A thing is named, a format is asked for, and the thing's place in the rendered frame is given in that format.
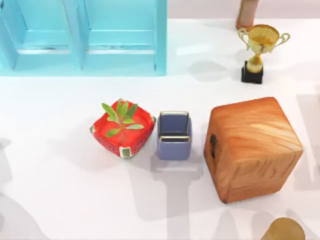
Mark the gold trophy black base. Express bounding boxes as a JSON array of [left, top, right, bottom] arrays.
[[237, 23, 291, 85]]

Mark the large wooden block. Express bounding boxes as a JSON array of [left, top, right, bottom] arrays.
[[203, 96, 304, 205]]

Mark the green leafy plant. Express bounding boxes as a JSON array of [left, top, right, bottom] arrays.
[[101, 99, 145, 138]]

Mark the brown wooden cylinder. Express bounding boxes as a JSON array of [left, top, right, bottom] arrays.
[[235, 0, 259, 31]]

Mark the blue square cup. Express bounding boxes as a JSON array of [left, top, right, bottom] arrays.
[[156, 110, 193, 161]]

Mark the light blue rack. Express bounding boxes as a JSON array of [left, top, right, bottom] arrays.
[[0, 0, 168, 77]]

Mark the red square plant pot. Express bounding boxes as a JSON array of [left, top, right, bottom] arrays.
[[89, 98, 157, 160]]

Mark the brass round can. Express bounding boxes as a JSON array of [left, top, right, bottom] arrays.
[[262, 217, 306, 240]]

